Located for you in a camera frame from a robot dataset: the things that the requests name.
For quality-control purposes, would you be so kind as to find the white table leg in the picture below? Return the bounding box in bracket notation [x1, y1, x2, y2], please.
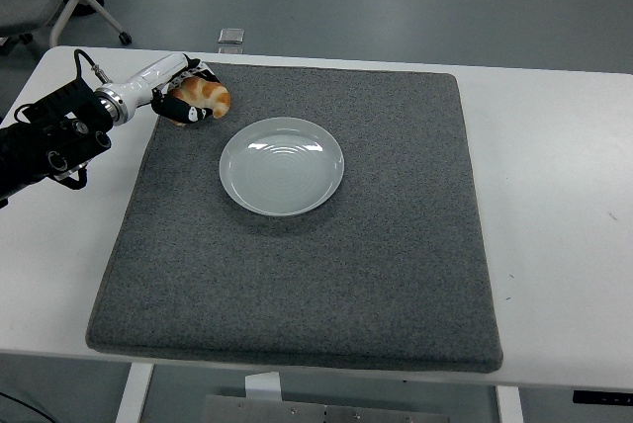
[496, 385, 524, 423]
[114, 363, 155, 423]

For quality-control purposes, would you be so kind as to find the white round plate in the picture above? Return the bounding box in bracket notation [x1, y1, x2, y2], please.
[219, 117, 346, 218]

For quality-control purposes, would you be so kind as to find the white table bracket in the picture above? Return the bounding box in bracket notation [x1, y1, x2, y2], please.
[244, 372, 283, 400]

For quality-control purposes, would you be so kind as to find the croissant bread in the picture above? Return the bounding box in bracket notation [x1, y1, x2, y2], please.
[165, 74, 232, 127]

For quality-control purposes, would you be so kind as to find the black table control panel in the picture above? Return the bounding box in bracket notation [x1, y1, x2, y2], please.
[572, 389, 633, 405]

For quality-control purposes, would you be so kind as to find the black floor cable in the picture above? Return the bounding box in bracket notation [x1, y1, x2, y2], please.
[0, 391, 41, 423]

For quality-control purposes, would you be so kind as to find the grey felt mat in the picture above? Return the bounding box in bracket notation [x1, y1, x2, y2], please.
[85, 61, 504, 375]

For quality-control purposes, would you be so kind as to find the grey metal plate with screws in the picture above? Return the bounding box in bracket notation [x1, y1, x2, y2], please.
[203, 394, 451, 423]

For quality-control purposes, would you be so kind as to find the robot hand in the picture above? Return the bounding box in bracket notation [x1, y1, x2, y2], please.
[114, 51, 224, 127]

